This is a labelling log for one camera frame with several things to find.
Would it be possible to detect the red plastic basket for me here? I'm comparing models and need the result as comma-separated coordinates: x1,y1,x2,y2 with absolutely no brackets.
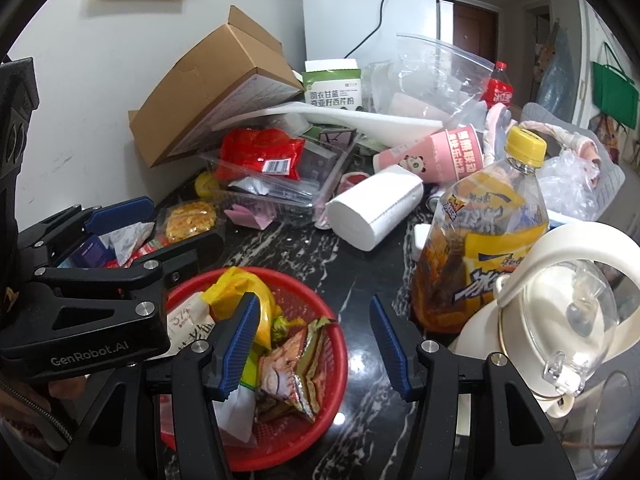
162,266,349,472

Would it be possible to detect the large green tote bag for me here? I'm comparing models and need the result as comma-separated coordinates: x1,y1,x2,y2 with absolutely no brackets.
591,42,640,132

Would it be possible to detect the yellow snack packet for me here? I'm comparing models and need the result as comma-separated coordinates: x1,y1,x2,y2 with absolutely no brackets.
202,267,282,352

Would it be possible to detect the white handled jug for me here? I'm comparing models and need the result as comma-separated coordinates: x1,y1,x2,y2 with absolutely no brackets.
452,222,640,419

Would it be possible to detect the white leaf-print packet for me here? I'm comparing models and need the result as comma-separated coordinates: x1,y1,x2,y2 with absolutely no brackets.
97,222,156,266

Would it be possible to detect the red green sachet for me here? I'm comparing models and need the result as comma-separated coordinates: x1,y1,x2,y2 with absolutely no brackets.
130,240,173,267

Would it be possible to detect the red barcode snack bag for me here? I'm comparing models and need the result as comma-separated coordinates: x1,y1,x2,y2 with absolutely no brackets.
220,127,306,183

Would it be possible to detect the white toilet paper roll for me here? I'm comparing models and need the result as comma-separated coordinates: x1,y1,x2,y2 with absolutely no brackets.
325,166,426,252

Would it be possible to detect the pink paper sachet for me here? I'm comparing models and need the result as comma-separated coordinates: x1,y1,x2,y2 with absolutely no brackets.
223,204,277,231

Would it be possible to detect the clear zip bag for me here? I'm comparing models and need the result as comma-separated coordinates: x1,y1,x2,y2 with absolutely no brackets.
362,34,496,133

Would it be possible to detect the yellow lemon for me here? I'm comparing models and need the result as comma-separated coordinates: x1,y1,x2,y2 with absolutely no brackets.
195,171,222,199

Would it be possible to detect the red gold snack packet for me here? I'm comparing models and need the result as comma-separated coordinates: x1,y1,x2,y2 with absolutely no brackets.
295,317,339,411

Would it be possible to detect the dark blue box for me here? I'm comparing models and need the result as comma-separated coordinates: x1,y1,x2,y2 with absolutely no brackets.
70,237,118,268

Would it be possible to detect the pink white cloth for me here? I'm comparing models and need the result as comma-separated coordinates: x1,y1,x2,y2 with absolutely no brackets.
482,105,601,172

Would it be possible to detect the hanging bluish plastic bag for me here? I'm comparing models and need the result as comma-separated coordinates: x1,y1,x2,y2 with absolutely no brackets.
536,25,577,122

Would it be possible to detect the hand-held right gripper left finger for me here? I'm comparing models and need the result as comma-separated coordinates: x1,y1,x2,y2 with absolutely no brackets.
52,292,263,480

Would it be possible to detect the black power cable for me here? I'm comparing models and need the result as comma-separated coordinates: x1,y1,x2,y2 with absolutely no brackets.
345,0,397,62

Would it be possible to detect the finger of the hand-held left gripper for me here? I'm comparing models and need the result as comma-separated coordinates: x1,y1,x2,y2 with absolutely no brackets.
32,232,226,296
17,197,155,267

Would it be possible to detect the white foam sheet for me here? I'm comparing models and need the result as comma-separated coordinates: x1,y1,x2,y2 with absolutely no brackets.
245,101,444,149

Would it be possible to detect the crumpled clear plastic bag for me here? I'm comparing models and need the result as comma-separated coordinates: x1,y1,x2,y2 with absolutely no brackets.
537,147,602,222

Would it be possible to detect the pink panda paper cup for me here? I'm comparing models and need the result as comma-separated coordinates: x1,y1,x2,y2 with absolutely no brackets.
372,125,486,184

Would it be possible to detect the brown door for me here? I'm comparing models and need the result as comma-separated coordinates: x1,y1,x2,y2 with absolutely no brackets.
452,7,499,77

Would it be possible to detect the person's left hand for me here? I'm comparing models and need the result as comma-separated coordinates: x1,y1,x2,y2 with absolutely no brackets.
46,373,89,403

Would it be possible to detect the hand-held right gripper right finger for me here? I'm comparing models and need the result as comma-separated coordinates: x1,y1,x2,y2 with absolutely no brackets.
369,295,581,480

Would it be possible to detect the white charger adapter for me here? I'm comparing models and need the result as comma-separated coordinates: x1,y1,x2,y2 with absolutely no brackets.
414,223,434,262

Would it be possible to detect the green white carton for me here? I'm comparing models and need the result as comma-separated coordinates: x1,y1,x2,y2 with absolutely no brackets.
301,60,362,111

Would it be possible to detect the clear plastic container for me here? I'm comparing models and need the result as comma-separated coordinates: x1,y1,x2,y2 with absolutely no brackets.
200,135,359,224

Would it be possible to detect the clear glass mug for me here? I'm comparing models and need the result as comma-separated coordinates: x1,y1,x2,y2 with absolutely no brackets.
560,370,637,472

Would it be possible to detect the yellow dried flower bag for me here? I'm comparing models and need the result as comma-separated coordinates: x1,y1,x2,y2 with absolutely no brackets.
157,200,226,246

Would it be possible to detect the dark brown gold snack packet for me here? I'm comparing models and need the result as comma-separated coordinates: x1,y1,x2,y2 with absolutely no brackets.
256,330,321,419

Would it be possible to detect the white fridge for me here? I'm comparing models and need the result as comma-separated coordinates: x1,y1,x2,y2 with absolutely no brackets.
301,0,453,111

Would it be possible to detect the brown cardboard box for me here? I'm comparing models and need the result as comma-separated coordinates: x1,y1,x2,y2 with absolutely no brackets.
128,6,305,168

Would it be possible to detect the red cola bottle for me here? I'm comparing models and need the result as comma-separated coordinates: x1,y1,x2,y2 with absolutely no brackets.
482,61,517,109

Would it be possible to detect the yellow-cap tea bottle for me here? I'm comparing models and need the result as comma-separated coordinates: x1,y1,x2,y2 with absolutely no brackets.
410,126,551,337

